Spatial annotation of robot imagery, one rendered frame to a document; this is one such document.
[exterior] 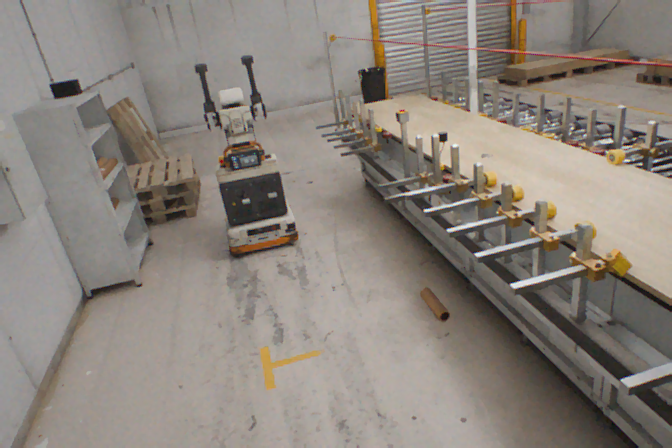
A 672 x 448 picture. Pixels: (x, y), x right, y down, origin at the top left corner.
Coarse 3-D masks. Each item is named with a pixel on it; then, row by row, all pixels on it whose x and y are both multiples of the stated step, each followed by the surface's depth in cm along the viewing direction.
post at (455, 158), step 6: (456, 144) 252; (456, 150) 252; (456, 156) 253; (456, 162) 255; (456, 168) 256; (456, 174) 258; (456, 192) 262; (456, 198) 264; (456, 210) 267; (456, 216) 268
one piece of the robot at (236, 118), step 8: (224, 112) 415; (232, 112) 417; (240, 112) 418; (248, 112) 419; (224, 120) 417; (232, 120) 419; (240, 120) 420; (248, 120) 421; (232, 128) 420; (240, 128) 421; (240, 136) 430
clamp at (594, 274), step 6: (570, 258) 175; (576, 258) 172; (576, 264) 172; (582, 264) 169; (588, 264) 167; (594, 264) 166; (588, 270) 166; (594, 270) 163; (600, 270) 164; (588, 276) 167; (594, 276) 164; (600, 276) 165
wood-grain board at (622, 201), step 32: (416, 96) 522; (384, 128) 413; (416, 128) 397; (448, 128) 383; (480, 128) 370; (512, 128) 357; (448, 160) 311; (480, 160) 302; (512, 160) 294; (544, 160) 286; (576, 160) 279; (544, 192) 244; (576, 192) 239; (608, 192) 233; (640, 192) 228; (608, 224) 205; (640, 224) 201; (640, 256) 179
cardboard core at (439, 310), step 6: (426, 288) 327; (426, 294) 322; (432, 294) 320; (426, 300) 319; (432, 300) 314; (438, 300) 313; (432, 306) 311; (438, 306) 307; (438, 312) 303; (444, 312) 301; (438, 318) 303; (444, 318) 306
